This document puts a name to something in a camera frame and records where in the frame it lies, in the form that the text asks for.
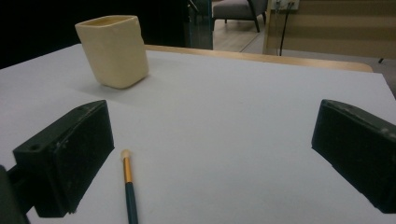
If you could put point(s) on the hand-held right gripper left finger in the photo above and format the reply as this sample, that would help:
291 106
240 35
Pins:
65 152

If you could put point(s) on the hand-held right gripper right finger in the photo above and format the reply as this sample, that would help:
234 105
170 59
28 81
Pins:
358 149

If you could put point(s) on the green gold makeup brush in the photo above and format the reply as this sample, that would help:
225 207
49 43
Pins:
129 189

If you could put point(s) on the cream square cup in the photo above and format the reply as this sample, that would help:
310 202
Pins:
115 51

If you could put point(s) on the grey armchair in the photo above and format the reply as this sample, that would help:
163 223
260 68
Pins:
238 11

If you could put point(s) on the white wall socket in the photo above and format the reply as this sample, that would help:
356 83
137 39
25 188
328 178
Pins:
285 3

